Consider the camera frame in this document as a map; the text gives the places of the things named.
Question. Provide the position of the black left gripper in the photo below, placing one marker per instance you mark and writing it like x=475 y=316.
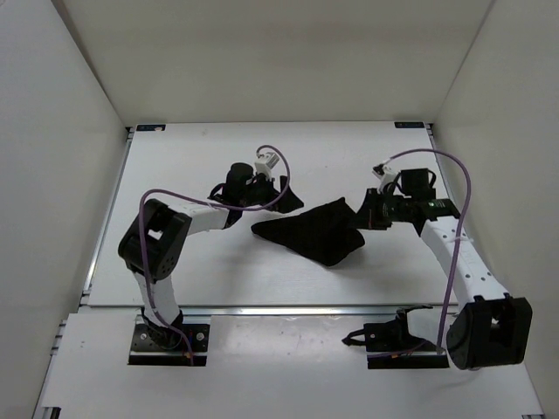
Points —
x=289 y=202

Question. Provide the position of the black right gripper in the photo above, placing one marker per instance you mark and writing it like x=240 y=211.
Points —
x=367 y=217

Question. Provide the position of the black skirt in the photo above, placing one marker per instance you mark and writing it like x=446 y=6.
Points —
x=321 y=234

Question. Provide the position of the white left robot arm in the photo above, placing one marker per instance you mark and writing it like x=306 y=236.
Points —
x=152 y=245

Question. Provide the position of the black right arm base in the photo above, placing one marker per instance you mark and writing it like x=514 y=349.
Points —
x=391 y=344

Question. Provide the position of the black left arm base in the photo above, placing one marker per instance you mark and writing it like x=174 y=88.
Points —
x=150 y=346

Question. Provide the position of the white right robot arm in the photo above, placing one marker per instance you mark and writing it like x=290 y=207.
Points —
x=492 y=326

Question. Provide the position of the dark right corner label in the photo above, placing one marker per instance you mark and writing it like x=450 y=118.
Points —
x=409 y=125

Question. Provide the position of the dark corner label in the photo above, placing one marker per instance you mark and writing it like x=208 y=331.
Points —
x=409 y=125
x=150 y=128

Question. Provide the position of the dark left corner label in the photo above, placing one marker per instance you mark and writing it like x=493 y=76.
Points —
x=150 y=128

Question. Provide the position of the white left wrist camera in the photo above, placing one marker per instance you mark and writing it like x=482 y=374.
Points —
x=265 y=162

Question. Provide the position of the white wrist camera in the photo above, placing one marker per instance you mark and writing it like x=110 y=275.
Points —
x=265 y=162
x=385 y=174

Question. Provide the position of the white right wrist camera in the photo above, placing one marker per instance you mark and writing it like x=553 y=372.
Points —
x=385 y=174

